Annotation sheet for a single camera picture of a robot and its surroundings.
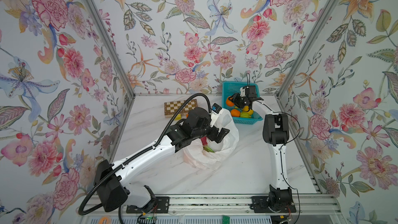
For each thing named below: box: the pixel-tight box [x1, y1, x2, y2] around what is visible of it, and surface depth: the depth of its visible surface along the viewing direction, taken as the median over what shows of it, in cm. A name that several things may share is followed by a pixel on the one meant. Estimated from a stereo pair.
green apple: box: [239, 111, 252, 119], surface depth 104 cm
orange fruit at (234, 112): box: [230, 108, 240, 118], surface depth 106 cm
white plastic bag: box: [183, 109, 240, 171], surface depth 84 cm
